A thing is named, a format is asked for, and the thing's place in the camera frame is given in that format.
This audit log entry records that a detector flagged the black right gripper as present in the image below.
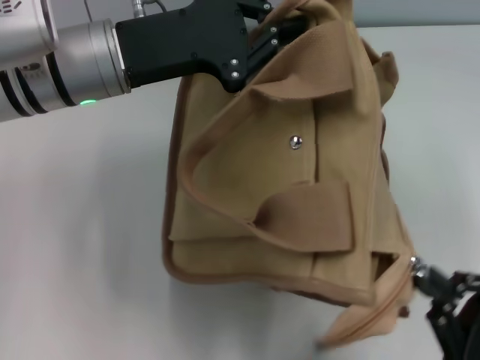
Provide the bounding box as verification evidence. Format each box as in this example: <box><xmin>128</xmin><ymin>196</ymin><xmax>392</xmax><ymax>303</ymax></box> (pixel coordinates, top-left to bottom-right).
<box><xmin>413</xmin><ymin>263</ymin><xmax>480</xmax><ymax>360</ymax></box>

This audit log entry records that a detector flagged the khaki canvas food bag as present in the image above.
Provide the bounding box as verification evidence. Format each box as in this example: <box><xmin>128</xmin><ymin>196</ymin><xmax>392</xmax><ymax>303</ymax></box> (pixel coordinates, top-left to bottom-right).
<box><xmin>161</xmin><ymin>0</ymin><xmax>431</xmax><ymax>352</ymax></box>

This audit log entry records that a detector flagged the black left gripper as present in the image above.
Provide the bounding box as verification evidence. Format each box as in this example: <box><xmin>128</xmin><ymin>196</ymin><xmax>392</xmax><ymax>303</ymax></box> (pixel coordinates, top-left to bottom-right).
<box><xmin>114</xmin><ymin>0</ymin><xmax>313</xmax><ymax>94</ymax></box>

